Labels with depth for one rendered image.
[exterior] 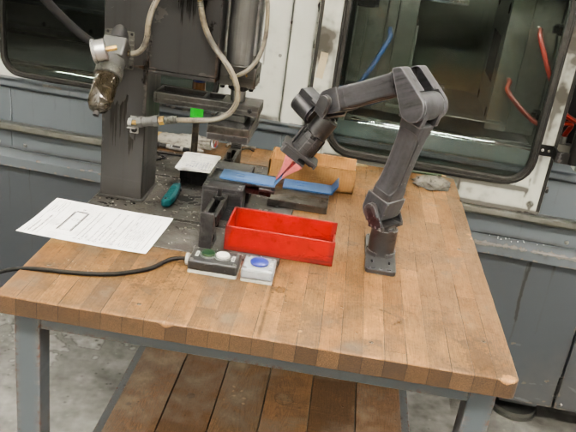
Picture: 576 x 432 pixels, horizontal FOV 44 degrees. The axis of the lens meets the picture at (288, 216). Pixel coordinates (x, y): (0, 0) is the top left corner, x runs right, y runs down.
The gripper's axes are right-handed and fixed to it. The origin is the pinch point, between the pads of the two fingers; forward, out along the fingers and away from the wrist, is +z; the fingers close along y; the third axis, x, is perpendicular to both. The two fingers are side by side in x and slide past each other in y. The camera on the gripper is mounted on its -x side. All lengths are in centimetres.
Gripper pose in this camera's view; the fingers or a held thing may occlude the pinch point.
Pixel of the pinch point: (279, 177)
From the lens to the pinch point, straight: 181.5
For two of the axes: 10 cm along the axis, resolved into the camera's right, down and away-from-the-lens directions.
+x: -0.7, 3.4, -9.4
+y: -7.8, -6.0, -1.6
